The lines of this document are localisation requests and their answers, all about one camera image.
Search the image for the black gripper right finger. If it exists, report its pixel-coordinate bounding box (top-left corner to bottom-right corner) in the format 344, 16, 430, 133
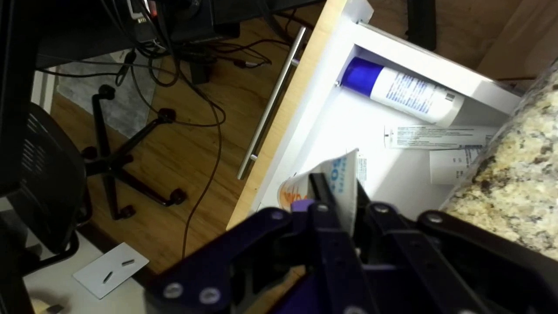
348, 180, 558, 314

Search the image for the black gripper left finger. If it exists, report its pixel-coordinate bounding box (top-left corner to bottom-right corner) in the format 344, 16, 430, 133
145, 172, 374, 314

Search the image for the white drawer wooden front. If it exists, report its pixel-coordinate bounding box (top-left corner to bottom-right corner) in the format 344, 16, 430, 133
226, 0, 526, 234

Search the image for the small white paper packet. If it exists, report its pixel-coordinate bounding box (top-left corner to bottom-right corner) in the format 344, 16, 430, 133
428, 147, 485, 187

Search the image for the long white paper strip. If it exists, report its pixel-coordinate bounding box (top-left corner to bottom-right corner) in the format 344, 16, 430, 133
383, 124, 501, 152

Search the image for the white card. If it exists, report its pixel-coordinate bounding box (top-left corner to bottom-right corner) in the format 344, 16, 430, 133
72, 241, 152, 302

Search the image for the white tube blue cap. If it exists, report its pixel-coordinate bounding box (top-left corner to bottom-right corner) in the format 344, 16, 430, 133
339, 56, 468, 126

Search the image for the black office chair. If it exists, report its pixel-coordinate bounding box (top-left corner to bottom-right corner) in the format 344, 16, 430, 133
0, 84, 189, 278

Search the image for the black floor cable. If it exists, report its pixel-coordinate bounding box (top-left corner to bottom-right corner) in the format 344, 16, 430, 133
34, 0, 304, 260

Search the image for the metal drawer handle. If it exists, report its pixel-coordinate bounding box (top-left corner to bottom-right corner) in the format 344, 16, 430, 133
236, 25, 309, 182

